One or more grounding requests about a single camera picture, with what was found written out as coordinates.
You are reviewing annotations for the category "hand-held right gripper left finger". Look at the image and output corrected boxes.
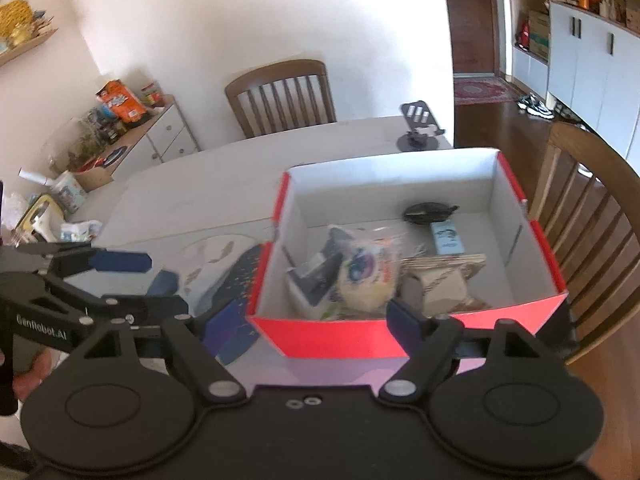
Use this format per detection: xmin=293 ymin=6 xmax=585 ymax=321
xmin=82 ymin=299 xmax=248 ymax=406

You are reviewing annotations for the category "pair of sneakers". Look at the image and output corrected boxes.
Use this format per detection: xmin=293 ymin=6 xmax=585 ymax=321
xmin=517 ymin=93 xmax=556 ymax=120

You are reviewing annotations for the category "wooden dining chair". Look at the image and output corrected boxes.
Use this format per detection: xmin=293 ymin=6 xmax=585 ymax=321
xmin=224 ymin=58 xmax=337 ymax=140
xmin=529 ymin=120 xmax=640 ymax=363

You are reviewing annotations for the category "grey phone stand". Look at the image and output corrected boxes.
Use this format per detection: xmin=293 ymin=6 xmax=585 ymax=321
xmin=396 ymin=100 xmax=446 ymax=152

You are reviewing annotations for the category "small cardboard box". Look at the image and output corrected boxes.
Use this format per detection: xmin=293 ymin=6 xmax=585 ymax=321
xmin=74 ymin=164 xmax=114 ymax=194

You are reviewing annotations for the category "blueberry bread packet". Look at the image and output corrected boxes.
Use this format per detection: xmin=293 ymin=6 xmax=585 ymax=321
xmin=329 ymin=229 xmax=407 ymax=319

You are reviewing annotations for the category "white milk carton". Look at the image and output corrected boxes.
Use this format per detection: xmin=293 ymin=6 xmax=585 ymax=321
xmin=430 ymin=219 xmax=466 ymax=256

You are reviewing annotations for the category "dark wooden door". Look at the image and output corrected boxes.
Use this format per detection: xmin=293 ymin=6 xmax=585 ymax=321
xmin=442 ymin=0 xmax=501 ymax=77

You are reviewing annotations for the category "wooden wall shelf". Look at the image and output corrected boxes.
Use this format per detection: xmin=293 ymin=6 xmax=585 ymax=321
xmin=0 ymin=0 xmax=59 ymax=67

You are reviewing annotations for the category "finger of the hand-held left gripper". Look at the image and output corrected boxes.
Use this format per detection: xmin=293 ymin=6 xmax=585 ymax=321
xmin=50 ymin=269 xmax=191 ymax=326
xmin=15 ymin=242 xmax=154 ymax=277

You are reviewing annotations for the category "red patterned rug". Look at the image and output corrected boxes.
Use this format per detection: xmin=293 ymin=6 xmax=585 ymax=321
xmin=453 ymin=77 xmax=516 ymax=106

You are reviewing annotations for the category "printed tissue packet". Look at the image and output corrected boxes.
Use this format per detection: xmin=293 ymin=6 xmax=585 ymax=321
xmin=59 ymin=219 xmax=104 ymax=244

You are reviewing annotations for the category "red cardboard shoe box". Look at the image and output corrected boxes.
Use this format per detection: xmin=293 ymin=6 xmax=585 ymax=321
xmin=244 ymin=147 xmax=571 ymax=361

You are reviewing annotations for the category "white marble desktop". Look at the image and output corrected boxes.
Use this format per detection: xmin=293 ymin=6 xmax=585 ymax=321
xmin=64 ymin=115 xmax=454 ymax=392

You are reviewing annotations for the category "orange snack bag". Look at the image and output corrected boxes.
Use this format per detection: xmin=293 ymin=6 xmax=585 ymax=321
xmin=96 ymin=79 xmax=149 ymax=126

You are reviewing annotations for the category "black wrapper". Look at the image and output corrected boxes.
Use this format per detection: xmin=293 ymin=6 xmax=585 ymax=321
xmin=402 ymin=201 xmax=460 ymax=226

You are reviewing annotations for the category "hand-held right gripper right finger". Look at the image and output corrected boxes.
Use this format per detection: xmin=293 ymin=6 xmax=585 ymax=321
xmin=378 ymin=297 xmax=543 ymax=405

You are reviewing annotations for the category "person's left hand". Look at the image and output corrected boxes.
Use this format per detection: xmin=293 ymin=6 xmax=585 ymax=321
xmin=12 ymin=349 xmax=56 ymax=402

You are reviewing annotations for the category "white sideboard cabinet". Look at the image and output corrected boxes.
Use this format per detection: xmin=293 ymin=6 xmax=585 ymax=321
xmin=49 ymin=94 xmax=202 ymax=192

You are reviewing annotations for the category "striped foil snack packet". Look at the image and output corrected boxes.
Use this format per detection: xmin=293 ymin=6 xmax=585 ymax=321
xmin=399 ymin=254 xmax=489 ymax=314

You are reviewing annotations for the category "grey wall cabinet unit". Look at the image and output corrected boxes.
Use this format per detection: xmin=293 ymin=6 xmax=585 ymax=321
xmin=510 ymin=0 xmax=640 ymax=162

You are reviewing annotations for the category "blue snack wrapper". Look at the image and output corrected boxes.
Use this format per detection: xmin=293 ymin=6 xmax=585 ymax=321
xmin=286 ymin=229 xmax=347 ymax=307

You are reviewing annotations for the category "printed mug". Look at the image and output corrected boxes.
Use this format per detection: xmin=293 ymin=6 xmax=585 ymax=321
xmin=51 ymin=169 xmax=89 ymax=209

